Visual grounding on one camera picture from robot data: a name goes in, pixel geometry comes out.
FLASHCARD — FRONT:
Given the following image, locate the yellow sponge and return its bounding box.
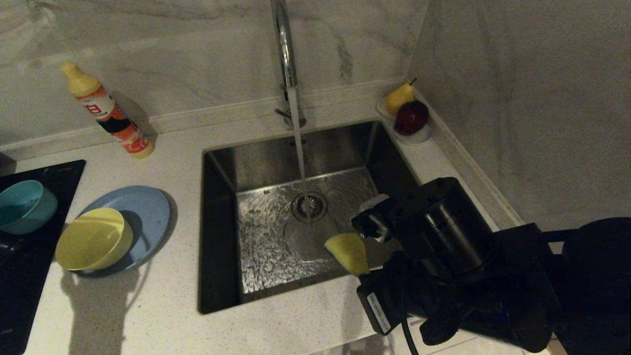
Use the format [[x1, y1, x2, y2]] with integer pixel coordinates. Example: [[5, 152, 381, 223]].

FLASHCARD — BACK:
[[324, 233, 370, 276]]

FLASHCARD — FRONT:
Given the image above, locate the chrome faucet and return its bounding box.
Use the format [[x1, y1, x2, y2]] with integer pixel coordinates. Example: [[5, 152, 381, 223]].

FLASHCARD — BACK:
[[270, 0, 307, 130]]

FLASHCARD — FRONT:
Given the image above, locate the metal sink drain strainer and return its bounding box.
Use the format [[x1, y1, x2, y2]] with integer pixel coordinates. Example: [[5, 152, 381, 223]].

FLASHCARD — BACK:
[[291, 191, 328, 223]]

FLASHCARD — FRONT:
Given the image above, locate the stainless steel sink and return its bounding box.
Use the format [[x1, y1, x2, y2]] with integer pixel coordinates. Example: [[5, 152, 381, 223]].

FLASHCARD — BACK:
[[198, 120, 424, 315]]

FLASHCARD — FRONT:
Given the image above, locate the small white dish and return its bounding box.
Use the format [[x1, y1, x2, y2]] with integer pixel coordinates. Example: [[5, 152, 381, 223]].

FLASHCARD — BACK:
[[376, 96, 432, 144]]

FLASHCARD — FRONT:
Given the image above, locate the red apple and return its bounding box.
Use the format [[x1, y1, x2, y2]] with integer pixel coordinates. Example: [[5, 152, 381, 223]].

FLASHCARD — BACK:
[[394, 101, 429, 136]]

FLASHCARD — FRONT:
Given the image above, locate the running water stream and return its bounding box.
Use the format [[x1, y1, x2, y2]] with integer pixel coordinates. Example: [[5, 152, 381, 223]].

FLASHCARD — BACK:
[[287, 88, 312, 225]]

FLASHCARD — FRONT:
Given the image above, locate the yellow pear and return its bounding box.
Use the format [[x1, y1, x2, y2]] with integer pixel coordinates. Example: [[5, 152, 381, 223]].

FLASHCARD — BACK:
[[385, 79, 417, 116]]

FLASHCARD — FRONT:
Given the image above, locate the blue plate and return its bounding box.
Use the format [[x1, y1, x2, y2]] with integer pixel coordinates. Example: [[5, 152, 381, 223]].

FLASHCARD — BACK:
[[74, 185, 171, 277]]

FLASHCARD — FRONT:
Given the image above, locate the yellow bowl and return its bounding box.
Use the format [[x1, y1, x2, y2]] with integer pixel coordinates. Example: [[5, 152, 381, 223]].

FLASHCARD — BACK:
[[55, 208, 134, 271]]

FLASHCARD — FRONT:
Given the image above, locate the black induction cooktop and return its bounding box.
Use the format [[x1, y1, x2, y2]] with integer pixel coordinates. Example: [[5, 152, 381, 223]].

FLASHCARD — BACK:
[[0, 159, 87, 355]]

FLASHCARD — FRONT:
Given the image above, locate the teal bowl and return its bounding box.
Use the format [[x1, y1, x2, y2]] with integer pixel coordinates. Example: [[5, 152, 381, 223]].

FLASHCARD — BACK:
[[0, 180, 59, 235]]

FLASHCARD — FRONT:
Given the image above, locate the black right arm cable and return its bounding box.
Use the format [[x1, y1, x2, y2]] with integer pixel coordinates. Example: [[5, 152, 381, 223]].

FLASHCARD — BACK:
[[398, 281, 421, 355]]

